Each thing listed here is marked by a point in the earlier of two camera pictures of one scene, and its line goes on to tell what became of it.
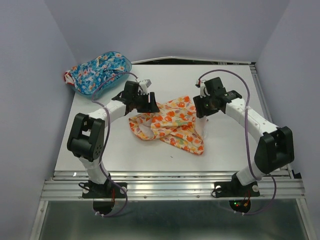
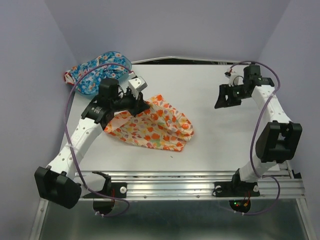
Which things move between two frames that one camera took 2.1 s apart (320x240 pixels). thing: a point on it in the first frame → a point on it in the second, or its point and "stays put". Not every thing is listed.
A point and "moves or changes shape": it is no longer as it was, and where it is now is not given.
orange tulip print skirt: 175,123 moves or changes shape
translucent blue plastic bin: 98,75 stays put
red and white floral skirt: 68,78 stays put
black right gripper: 200,110 → 225,89
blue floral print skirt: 86,75 stays put
